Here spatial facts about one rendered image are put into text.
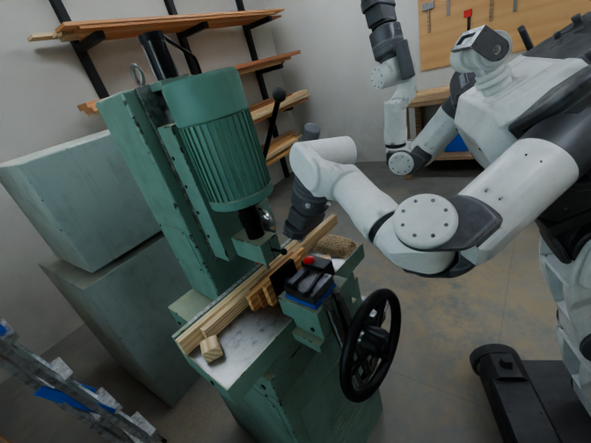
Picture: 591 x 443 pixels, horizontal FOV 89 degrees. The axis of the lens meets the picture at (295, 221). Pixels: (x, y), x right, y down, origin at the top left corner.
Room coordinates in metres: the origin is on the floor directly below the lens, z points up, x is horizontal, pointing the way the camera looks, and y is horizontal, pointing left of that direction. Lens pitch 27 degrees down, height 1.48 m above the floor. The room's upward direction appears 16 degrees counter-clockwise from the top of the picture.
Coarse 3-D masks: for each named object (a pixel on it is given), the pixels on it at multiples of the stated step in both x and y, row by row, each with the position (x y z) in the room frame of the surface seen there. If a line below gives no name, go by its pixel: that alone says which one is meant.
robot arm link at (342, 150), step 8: (304, 128) 0.60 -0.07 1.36; (312, 128) 0.60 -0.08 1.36; (320, 128) 0.61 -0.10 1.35; (304, 136) 0.60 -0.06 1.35; (312, 136) 0.59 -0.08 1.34; (344, 136) 0.59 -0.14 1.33; (312, 144) 0.55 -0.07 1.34; (320, 144) 0.55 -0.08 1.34; (328, 144) 0.56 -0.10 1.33; (336, 144) 0.56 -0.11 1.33; (344, 144) 0.56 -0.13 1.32; (352, 144) 0.57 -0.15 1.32; (320, 152) 0.54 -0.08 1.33; (328, 152) 0.54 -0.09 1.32; (336, 152) 0.55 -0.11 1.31; (344, 152) 0.56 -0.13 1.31; (352, 152) 0.56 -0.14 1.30; (328, 160) 0.54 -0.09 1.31; (336, 160) 0.55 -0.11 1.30; (344, 160) 0.55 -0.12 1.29; (352, 160) 0.56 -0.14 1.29; (296, 176) 0.59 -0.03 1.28; (296, 184) 0.58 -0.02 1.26; (304, 192) 0.56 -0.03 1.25
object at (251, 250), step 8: (240, 232) 0.83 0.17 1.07; (272, 232) 0.77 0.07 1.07; (232, 240) 0.81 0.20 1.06; (240, 240) 0.78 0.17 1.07; (248, 240) 0.76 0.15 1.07; (256, 240) 0.75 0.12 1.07; (264, 240) 0.74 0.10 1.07; (272, 240) 0.74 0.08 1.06; (240, 248) 0.79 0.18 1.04; (248, 248) 0.76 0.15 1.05; (256, 248) 0.73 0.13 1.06; (264, 248) 0.72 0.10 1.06; (280, 248) 0.76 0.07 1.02; (240, 256) 0.80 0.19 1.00; (248, 256) 0.77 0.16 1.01; (256, 256) 0.74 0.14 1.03; (264, 256) 0.72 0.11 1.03; (272, 256) 0.73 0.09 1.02; (264, 264) 0.72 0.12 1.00
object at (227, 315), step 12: (336, 216) 1.01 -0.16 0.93; (324, 228) 0.95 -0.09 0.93; (312, 240) 0.90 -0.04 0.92; (288, 252) 0.84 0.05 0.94; (240, 300) 0.68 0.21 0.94; (228, 312) 0.65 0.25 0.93; (240, 312) 0.67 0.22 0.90; (204, 324) 0.62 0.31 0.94; (216, 324) 0.62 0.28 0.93; (204, 336) 0.60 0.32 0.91
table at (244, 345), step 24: (336, 264) 0.77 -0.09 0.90; (264, 312) 0.64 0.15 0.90; (216, 336) 0.61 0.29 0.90; (240, 336) 0.58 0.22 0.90; (264, 336) 0.56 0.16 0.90; (288, 336) 0.57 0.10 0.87; (312, 336) 0.54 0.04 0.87; (192, 360) 0.55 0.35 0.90; (216, 360) 0.53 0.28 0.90; (240, 360) 0.51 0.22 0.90; (264, 360) 0.51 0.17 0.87; (216, 384) 0.47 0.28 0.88; (240, 384) 0.46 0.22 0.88
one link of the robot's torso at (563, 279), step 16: (544, 256) 0.61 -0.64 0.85; (544, 272) 0.60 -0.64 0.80; (560, 272) 0.54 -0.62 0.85; (576, 272) 0.48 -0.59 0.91; (560, 288) 0.58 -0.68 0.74; (576, 288) 0.48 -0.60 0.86; (560, 304) 0.57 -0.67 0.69; (576, 304) 0.48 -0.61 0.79; (560, 320) 0.57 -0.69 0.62; (576, 320) 0.49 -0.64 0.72; (576, 336) 0.50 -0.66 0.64
